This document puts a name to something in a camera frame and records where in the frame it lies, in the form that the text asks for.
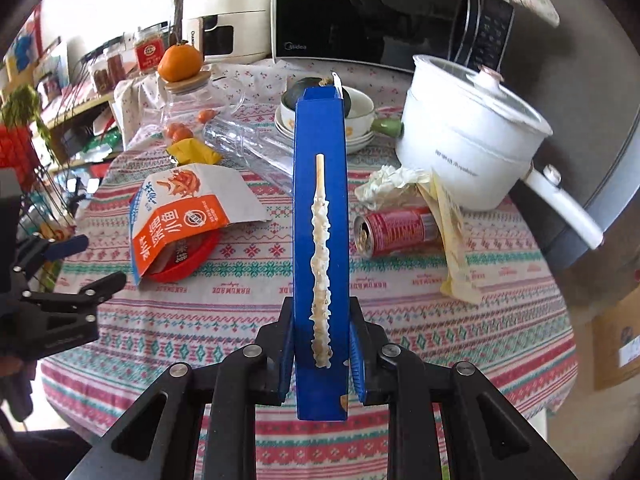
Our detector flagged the long blue carton box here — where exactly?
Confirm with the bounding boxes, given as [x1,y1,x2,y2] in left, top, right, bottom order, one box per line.
[292,86,351,422]

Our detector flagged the white electric cooking pot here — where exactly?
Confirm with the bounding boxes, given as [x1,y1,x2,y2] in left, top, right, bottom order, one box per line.
[395,54,606,250]

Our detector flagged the yellow wrapper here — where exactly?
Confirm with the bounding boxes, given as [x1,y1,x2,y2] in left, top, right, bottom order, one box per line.
[166,139,223,167]

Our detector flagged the beige snack packet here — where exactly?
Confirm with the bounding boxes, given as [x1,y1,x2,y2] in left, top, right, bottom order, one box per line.
[417,172,483,306]

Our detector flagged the pale paper wrapper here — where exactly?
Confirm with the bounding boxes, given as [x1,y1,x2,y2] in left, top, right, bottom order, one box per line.
[354,165,431,211]

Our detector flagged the red drink can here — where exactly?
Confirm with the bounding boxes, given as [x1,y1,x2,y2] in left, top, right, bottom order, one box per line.
[353,208,443,260]

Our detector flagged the wooden shelf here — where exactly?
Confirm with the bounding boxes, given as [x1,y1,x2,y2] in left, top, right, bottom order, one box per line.
[45,92,121,161]

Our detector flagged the black-fronted microwave oven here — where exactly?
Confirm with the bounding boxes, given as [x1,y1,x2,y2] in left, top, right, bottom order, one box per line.
[270,0,516,73]

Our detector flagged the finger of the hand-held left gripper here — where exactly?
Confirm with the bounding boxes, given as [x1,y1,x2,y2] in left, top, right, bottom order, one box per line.
[25,271,128,323]
[15,234,90,273]

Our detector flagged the grey refrigerator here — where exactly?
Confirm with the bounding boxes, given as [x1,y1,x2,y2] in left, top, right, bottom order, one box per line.
[505,0,640,281]

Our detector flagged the glass jar with wooden lid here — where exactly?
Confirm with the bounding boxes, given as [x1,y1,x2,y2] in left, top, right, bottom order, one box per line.
[159,71,246,148]

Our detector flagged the cardboard box with white label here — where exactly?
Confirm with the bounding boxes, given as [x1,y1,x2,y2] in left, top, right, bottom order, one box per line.
[592,285,640,391]

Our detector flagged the dried branches in vase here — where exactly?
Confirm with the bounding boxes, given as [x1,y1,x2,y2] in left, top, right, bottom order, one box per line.
[167,0,201,46]

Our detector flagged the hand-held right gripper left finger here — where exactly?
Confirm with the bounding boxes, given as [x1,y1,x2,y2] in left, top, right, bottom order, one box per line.
[65,296,297,480]

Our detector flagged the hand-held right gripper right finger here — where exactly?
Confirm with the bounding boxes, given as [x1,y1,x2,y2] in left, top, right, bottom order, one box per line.
[347,297,578,480]

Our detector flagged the jar with red contents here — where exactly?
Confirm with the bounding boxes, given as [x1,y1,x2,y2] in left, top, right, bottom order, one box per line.
[89,55,113,95]
[104,44,128,86]

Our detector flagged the dark green squash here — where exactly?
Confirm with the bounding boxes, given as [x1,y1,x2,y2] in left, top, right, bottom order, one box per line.
[282,76,335,106]

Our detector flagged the large orange tangerine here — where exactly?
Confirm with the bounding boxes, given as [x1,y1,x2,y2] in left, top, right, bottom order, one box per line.
[157,44,203,82]

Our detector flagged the orange white snack bag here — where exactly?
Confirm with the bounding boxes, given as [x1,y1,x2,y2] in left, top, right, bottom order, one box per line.
[129,164,273,288]

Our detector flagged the stack of white bowls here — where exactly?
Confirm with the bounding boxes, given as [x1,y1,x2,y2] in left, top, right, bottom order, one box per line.
[274,110,376,155]

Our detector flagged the red net bag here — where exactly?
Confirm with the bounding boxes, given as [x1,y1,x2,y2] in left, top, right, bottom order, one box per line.
[0,125,43,168]

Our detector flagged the white air fryer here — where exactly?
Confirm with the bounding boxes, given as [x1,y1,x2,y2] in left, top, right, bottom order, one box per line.
[181,0,275,65]

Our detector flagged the red label glass jar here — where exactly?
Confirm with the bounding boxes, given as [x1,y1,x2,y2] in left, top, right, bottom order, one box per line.
[134,24,168,72]

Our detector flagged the clear plastic bottle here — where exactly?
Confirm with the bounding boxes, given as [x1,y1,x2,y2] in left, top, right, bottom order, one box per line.
[202,119,296,196]

